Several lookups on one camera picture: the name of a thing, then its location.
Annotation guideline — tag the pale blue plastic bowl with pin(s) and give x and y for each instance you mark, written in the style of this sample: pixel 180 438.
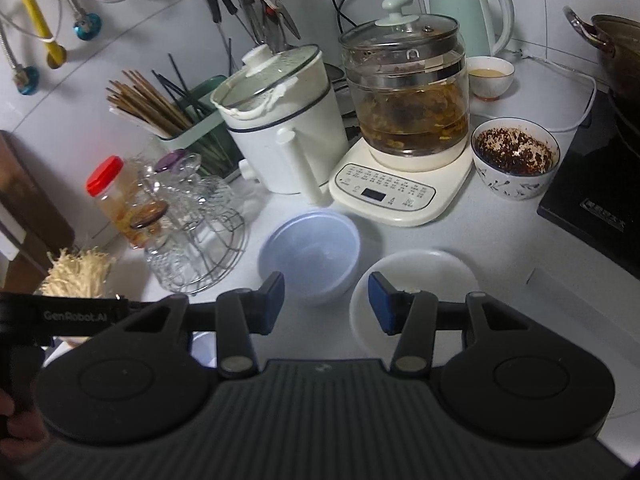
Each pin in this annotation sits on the pale blue plastic bowl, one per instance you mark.
pixel 310 255
pixel 202 349

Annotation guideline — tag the green chopstick holder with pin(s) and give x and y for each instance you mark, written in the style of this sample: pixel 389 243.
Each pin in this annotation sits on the green chopstick holder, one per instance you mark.
pixel 205 115

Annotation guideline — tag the dark metal cooking pot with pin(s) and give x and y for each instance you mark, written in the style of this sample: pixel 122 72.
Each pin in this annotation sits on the dark metal cooking pot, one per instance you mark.
pixel 620 55

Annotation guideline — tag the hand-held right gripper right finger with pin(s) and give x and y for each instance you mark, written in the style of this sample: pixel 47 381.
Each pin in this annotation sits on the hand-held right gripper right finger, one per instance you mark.
pixel 382 305

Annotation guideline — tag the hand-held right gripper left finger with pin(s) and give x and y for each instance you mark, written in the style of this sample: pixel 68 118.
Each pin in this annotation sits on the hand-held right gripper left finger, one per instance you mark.
pixel 272 305

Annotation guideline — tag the red-lid glass jar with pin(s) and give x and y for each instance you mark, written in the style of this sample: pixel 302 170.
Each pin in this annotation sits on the red-lid glass jar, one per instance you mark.
pixel 107 195

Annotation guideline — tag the person's left hand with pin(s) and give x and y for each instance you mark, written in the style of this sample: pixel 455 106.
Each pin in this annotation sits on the person's left hand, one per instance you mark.
pixel 22 427

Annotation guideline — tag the wooden cutting board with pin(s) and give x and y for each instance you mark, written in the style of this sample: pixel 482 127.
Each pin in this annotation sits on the wooden cutting board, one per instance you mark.
pixel 25 195

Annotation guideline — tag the patterned bowl of chili flakes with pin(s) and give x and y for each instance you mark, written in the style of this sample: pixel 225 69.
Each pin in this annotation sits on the patterned bowl of chili flakes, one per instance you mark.
pixel 515 157

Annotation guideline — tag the enoki mushroom bunch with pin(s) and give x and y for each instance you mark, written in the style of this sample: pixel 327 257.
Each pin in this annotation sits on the enoki mushroom bunch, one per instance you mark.
pixel 75 270

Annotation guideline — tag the black induction cooktop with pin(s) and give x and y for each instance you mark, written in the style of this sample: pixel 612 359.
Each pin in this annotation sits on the black induction cooktop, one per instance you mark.
pixel 600 185

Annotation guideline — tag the glass health kettle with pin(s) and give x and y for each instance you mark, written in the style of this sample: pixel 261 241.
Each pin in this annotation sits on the glass health kettle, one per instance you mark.
pixel 405 110

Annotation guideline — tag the bundle of black chopsticks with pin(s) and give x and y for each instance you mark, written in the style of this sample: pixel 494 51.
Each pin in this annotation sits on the bundle of black chopsticks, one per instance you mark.
pixel 185 92

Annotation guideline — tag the plain white bowl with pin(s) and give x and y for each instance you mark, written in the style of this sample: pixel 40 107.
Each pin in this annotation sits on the plain white bowl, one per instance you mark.
pixel 415 280

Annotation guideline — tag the white electric cooking pot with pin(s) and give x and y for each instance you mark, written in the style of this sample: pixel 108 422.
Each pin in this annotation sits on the white electric cooking pot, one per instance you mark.
pixel 285 125

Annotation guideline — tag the bundle of wooden chopsticks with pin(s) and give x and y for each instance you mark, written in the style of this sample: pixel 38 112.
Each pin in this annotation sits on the bundle of wooden chopsticks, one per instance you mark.
pixel 145 105

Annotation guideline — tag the small white tea cup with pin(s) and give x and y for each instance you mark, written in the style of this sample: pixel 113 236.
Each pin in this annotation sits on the small white tea cup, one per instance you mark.
pixel 492 80

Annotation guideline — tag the blue pipe valve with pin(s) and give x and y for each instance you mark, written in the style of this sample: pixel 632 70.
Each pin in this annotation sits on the blue pipe valve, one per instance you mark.
pixel 27 80
pixel 87 27

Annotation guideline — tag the cluster of crystal glasses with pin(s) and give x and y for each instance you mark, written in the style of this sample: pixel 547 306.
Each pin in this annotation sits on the cluster of crystal glasses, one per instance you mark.
pixel 185 210

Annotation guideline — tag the mint green electric kettle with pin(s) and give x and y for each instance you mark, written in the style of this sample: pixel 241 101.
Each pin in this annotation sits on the mint green electric kettle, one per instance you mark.
pixel 460 15

